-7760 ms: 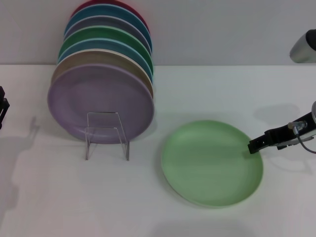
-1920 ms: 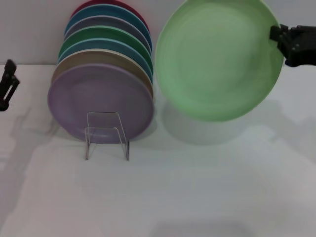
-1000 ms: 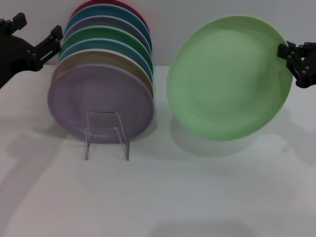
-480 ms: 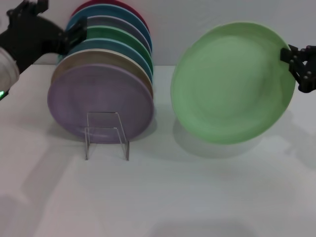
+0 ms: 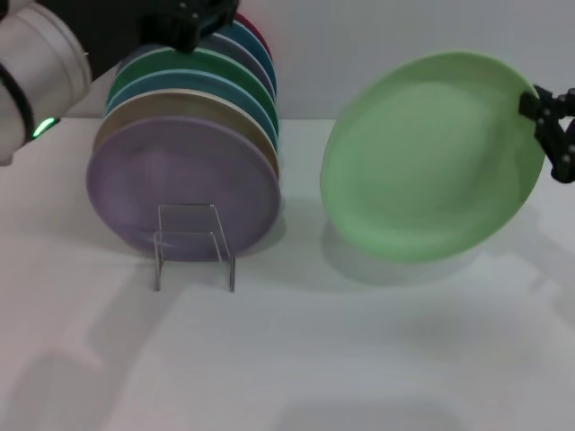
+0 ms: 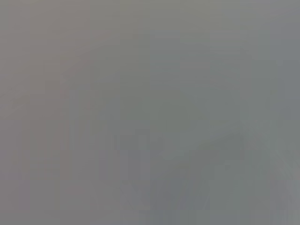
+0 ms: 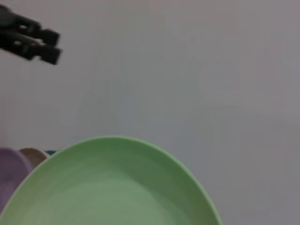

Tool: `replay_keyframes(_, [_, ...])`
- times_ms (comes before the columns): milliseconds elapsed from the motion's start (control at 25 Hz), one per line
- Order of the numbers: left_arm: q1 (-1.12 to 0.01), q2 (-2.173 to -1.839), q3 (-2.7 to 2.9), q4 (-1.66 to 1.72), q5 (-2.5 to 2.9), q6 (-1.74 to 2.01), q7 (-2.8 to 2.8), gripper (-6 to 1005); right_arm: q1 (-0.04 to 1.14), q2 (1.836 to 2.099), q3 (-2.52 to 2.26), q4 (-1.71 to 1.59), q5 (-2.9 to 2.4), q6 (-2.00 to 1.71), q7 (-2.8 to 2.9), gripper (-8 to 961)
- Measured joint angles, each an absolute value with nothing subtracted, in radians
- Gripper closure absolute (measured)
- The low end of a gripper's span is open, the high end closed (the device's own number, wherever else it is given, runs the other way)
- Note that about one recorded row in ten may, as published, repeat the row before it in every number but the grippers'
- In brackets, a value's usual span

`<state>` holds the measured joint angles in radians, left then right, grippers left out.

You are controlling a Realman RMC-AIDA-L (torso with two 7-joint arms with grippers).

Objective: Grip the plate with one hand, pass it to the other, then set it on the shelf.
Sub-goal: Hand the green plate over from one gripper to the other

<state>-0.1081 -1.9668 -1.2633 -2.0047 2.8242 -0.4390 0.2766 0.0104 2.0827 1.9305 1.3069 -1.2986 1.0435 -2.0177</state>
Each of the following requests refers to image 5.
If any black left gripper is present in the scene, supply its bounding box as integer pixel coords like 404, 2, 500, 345
42, 0, 239, 85

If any light green plate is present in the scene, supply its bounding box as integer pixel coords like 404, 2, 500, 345
319, 49, 545, 265

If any dark green plate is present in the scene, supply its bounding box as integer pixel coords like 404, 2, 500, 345
106, 46, 279, 136

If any teal blue plate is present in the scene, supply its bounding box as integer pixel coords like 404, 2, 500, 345
214, 20, 278, 98

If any grey purple plate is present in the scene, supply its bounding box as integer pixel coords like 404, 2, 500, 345
119, 33, 276, 98

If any dark red plate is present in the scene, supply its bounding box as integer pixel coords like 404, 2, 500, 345
232, 12, 274, 64

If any light blue plate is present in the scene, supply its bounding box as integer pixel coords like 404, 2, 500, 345
104, 69, 279, 152

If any beige plate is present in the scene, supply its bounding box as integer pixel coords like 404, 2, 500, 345
93, 88, 282, 180

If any lilac plate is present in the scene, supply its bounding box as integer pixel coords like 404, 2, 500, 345
85, 115, 283, 263

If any clear acrylic plate rack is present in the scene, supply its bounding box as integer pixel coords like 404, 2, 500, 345
154, 203, 237, 294

